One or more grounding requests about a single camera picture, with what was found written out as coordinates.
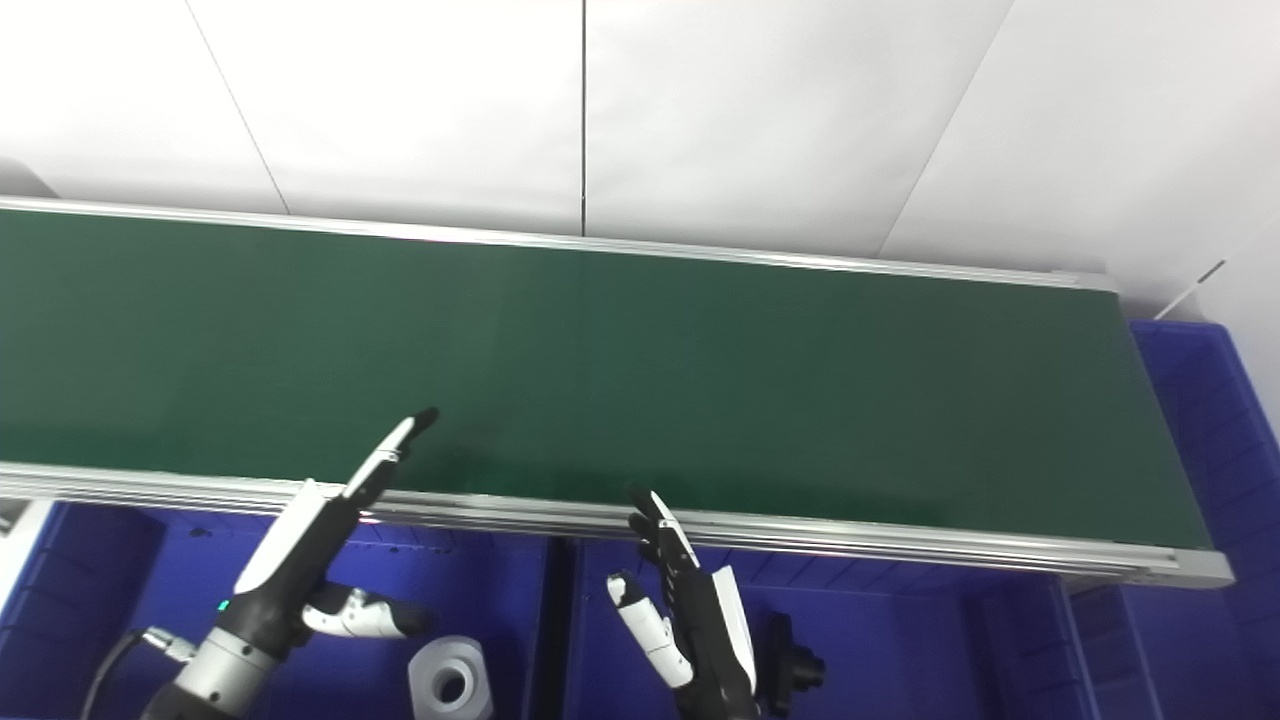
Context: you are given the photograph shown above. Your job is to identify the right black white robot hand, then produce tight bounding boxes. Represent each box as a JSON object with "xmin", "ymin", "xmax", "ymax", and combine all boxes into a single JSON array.
[{"xmin": 607, "ymin": 487, "xmax": 761, "ymax": 720}]

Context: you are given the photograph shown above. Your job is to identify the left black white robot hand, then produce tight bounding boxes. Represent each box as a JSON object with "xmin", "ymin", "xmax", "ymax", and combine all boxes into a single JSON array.
[{"xmin": 215, "ymin": 407, "xmax": 441, "ymax": 656}]

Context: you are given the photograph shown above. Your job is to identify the white cylindrical plastic part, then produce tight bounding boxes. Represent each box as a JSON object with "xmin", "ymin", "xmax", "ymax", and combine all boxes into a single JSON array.
[{"xmin": 407, "ymin": 635, "xmax": 494, "ymax": 720}]

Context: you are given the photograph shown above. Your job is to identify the black plastic part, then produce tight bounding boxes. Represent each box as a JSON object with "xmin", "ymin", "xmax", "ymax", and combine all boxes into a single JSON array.
[{"xmin": 763, "ymin": 612, "xmax": 827, "ymax": 717}]

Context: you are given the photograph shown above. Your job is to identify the blue plastic bin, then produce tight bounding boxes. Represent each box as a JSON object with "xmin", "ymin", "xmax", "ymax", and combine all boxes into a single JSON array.
[
  {"xmin": 1065, "ymin": 318, "xmax": 1280, "ymax": 720},
  {"xmin": 0, "ymin": 500, "xmax": 556, "ymax": 720},
  {"xmin": 560, "ymin": 540, "xmax": 1096, "ymax": 720}
]

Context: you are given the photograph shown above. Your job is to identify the green conveyor belt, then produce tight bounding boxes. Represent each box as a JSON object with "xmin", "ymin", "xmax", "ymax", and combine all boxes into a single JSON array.
[
  {"xmin": 0, "ymin": 210, "xmax": 1213, "ymax": 551},
  {"xmin": 0, "ymin": 196, "xmax": 1236, "ymax": 589}
]

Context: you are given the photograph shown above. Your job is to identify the thin grey rod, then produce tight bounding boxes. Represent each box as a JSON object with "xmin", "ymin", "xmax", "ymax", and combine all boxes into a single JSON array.
[{"xmin": 1155, "ymin": 258, "xmax": 1227, "ymax": 321}]

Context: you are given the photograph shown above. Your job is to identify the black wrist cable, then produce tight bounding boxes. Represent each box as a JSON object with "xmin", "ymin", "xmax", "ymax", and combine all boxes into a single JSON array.
[{"xmin": 80, "ymin": 627, "xmax": 196, "ymax": 720}]

